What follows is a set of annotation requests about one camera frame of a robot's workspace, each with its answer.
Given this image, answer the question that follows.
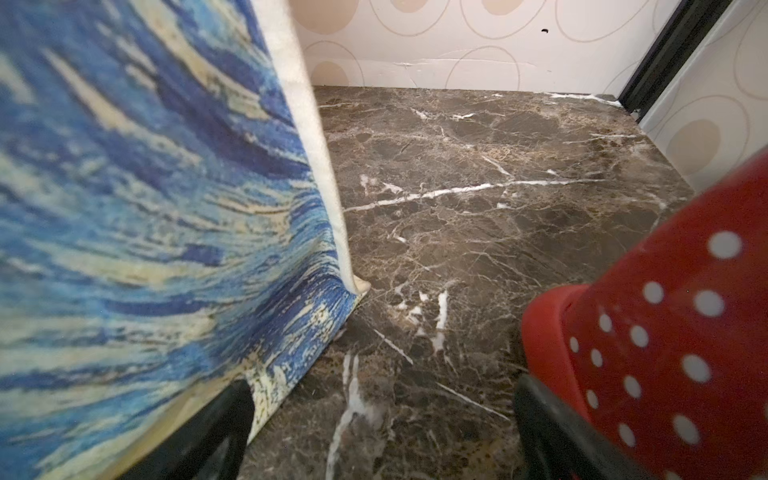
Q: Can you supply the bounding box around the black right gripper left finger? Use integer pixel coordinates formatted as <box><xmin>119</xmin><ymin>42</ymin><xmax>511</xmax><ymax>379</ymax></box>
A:
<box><xmin>120</xmin><ymin>380</ymin><xmax>255</xmax><ymax>480</ymax></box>

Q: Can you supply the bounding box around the red polka dot toaster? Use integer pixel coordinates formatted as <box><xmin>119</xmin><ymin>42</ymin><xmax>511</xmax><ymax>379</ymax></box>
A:
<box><xmin>521</xmin><ymin>151</ymin><xmax>767</xmax><ymax>479</ymax></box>

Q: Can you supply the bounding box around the black corner frame post right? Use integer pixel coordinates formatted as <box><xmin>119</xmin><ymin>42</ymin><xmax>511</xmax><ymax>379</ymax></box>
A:
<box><xmin>618</xmin><ymin>0</ymin><xmax>732</xmax><ymax>122</ymax></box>

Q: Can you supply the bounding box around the cream Starry Night tote bag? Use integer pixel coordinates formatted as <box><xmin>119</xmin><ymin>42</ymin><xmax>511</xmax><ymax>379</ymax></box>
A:
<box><xmin>1</xmin><ymin>1</ymin><xmax>367</xmax><ymax>479</ymax></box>

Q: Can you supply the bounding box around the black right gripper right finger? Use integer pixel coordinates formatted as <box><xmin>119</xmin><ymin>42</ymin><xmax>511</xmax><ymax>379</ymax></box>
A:
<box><xmin>514</xmin><ymin>375</ymin><xmax>653</xmax><ymax>479</ymax></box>

